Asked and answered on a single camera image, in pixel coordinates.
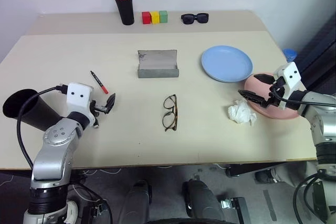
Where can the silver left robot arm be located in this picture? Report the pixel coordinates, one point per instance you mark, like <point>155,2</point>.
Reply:
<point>53,153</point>

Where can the black table base beam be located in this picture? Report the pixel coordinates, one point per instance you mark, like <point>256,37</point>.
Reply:
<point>249,169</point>

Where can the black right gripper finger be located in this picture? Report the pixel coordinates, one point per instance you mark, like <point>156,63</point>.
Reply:
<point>253,96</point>
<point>265,78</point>

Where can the blue plate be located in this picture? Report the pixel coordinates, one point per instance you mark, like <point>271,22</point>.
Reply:
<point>227,62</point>

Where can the dark rounded robot leg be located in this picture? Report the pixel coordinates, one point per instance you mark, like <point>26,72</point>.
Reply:
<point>202,200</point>
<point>135,203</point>

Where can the crumpled white tissue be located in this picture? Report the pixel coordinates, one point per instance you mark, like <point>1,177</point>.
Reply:
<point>240,112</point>

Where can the dark curtain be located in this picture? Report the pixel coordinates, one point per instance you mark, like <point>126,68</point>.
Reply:
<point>321,56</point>

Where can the black metal foot plate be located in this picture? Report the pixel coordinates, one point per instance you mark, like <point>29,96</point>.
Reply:
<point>236,208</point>

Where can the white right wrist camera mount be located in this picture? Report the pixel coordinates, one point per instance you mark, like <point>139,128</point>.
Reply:
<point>290,74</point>

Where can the red block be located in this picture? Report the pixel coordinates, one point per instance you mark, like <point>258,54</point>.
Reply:
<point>146,18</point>

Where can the green block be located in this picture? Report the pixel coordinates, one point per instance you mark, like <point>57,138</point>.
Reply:
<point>163,16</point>

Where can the blue-capped water bottle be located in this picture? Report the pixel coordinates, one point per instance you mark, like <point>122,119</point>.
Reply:
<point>289,54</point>

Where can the black pen with red cap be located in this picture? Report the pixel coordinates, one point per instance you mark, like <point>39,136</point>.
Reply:
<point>98,81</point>

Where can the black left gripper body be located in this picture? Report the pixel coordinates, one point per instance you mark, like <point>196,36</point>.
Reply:
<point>99,108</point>

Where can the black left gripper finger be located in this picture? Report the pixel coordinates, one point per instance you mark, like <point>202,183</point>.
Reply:
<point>108,108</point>
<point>112,100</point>

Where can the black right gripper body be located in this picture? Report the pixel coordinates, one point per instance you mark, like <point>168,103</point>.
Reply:
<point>273,98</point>

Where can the tortoiseshell eyeglasses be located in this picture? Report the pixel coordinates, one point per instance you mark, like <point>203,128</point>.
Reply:
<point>176,111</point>

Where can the black pen holder cup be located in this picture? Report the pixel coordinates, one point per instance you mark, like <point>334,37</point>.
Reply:
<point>126,11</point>

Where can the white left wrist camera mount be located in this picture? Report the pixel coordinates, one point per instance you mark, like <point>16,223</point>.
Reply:
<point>78,98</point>

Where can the black sunglasses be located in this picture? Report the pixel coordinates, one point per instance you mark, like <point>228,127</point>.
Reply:
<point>194,18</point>

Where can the empty black cup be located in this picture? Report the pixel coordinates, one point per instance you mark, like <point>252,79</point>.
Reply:
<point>34,111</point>

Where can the yellow block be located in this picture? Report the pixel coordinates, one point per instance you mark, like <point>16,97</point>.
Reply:
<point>155,17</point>

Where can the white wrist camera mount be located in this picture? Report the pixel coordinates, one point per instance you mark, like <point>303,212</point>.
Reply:
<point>290,74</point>
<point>78,98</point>

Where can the grey open glasses case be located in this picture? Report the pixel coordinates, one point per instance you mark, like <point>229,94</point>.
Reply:
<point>157,62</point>

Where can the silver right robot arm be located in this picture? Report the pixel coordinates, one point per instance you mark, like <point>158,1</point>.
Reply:
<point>324,127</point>

